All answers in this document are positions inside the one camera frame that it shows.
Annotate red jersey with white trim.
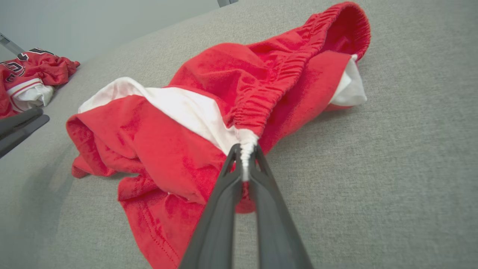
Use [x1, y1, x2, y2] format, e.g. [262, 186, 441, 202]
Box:
[0, 48, 81, 119]

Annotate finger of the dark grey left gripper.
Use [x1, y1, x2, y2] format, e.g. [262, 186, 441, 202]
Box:
[0, 115, 50, 158]
[0, 108, 43, 137]

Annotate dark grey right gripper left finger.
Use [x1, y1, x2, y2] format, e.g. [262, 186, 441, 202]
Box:
[179, 144, 243, 269]

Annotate grey fabric sofa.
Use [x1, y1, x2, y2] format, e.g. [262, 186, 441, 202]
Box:
[0, 0, 478, 269]

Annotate red shorts with white panels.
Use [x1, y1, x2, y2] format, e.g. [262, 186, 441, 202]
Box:
[66, 1, 371, 269]

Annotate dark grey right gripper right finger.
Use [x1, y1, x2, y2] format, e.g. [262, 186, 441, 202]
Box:
[248, 145, 312, 269]

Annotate grey partition foot frame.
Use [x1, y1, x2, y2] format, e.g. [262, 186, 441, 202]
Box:
[0, 33, 25, 56]

